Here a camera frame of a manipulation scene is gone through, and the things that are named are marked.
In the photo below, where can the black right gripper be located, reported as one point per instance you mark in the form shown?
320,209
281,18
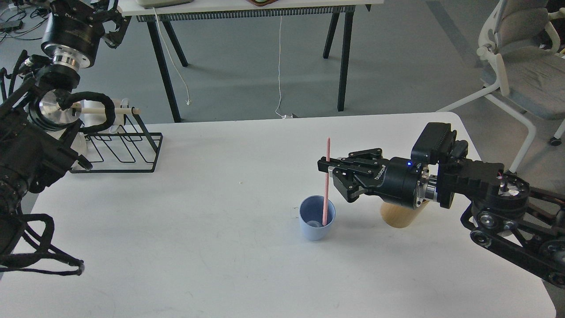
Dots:
396,180

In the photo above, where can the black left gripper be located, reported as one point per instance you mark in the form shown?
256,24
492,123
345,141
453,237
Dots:
64,31

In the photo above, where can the pink chopstick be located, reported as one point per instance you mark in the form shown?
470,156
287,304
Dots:
326,186

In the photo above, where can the light blue plastic cup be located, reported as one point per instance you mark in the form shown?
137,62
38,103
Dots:
311,217

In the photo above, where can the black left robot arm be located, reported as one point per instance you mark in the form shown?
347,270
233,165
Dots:
40,117

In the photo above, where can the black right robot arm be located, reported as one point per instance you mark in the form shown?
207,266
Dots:
525,226

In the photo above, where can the white cup on rack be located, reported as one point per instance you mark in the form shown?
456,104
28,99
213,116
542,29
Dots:
79,143

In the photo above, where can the bamboo cylinder holder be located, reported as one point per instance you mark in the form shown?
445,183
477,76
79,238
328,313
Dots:
398,216

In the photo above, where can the white background table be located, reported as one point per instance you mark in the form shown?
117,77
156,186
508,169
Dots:
207,49

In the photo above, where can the white grey office chair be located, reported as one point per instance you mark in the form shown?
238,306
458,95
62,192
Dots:
524,71

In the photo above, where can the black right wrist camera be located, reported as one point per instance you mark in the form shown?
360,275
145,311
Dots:
437,144

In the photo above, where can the wooden rack handle rod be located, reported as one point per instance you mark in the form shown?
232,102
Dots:
97,110

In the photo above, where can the black wire dish rack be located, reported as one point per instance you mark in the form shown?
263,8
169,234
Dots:
135,151

